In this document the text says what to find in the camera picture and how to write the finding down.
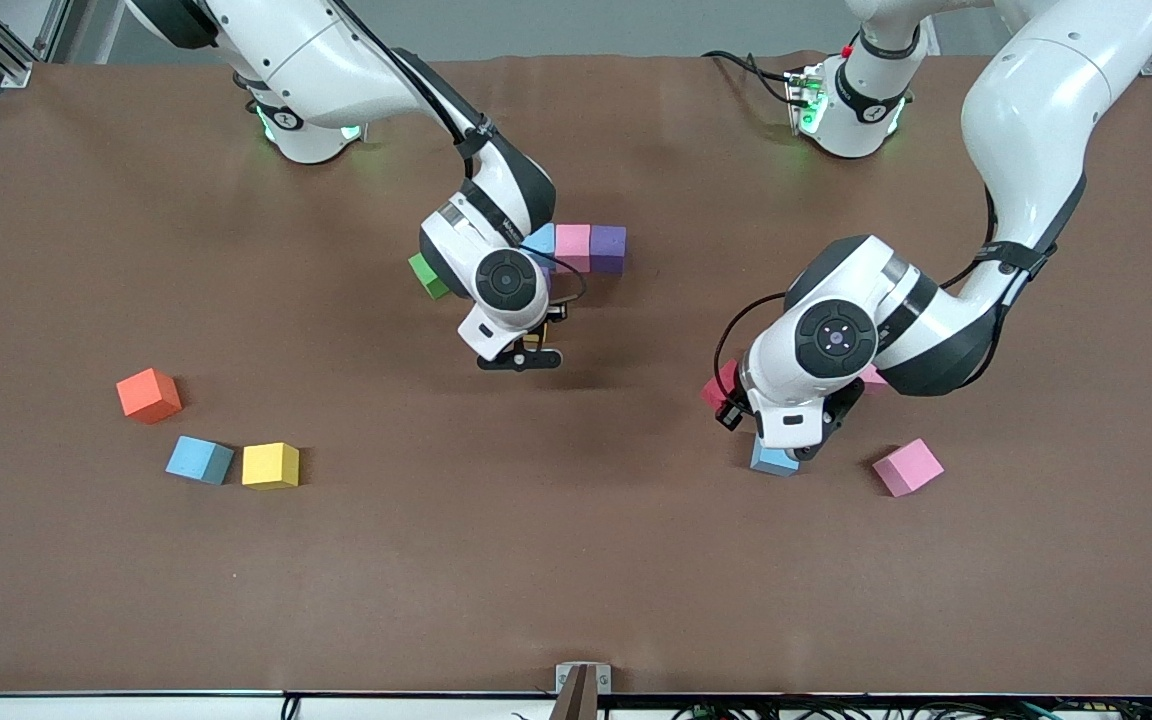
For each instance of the red foam cube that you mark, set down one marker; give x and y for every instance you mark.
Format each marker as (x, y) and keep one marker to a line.
(719, 385)

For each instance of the yellow foam cube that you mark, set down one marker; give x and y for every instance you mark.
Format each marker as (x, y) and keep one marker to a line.
(270, 465)
(533, 343)

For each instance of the blue foam cube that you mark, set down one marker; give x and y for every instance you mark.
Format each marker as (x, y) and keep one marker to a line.
(542, 240)
(771, 463)
(198, 459)

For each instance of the pink foam cube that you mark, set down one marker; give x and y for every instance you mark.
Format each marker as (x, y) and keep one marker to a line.
(874, 378)
(907, 467)
(573, 248)

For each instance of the purple foam cube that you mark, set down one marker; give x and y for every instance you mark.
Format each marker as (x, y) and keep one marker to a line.
(608, 249)

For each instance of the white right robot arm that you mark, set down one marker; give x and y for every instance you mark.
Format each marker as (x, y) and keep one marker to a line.
(336, 60)

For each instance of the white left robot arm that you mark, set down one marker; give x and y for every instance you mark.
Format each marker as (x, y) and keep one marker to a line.
(1036, 110)

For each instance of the green foam cube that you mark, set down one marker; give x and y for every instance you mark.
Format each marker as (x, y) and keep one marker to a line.
(426, 275)

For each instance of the brown table mat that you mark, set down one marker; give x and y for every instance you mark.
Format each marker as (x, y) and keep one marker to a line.
(536, 580)

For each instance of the orange foam cube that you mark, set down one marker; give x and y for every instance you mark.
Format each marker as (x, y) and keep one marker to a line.
(148, 395)

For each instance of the grey metal bracket with post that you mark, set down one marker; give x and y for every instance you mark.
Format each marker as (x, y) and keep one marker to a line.
(566, 680)

